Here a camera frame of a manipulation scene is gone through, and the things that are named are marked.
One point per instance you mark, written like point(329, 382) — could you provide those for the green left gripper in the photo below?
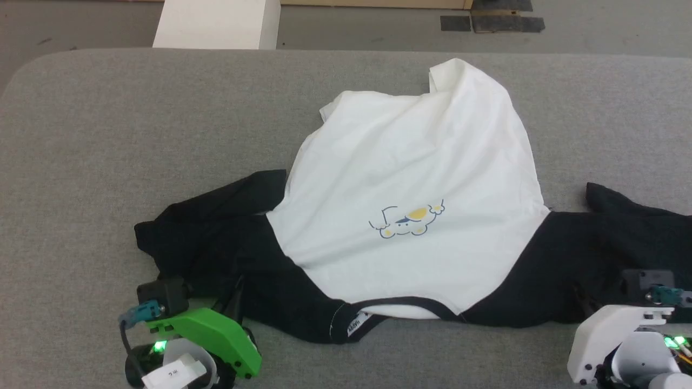
point(211, 332)

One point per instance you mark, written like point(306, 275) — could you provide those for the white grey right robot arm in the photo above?
point(643, 362)

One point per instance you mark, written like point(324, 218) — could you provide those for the black floor tape patch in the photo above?
point(503, 5)
point(508, 24)
point(455, 23)

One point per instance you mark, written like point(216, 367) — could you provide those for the white and black shirt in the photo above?
point(405, 162)

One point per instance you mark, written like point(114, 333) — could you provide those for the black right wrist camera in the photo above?
point(643, 281)

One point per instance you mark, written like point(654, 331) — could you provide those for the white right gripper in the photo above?
point(600, 335)

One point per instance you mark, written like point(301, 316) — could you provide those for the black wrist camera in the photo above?
point(643, 281)
point(165, 297)

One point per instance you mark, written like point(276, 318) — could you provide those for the white box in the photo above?
point(216, 24)

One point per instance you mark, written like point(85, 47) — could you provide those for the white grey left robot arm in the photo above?
point(181, 373)

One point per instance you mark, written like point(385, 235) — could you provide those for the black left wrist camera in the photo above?
point(165, 297)

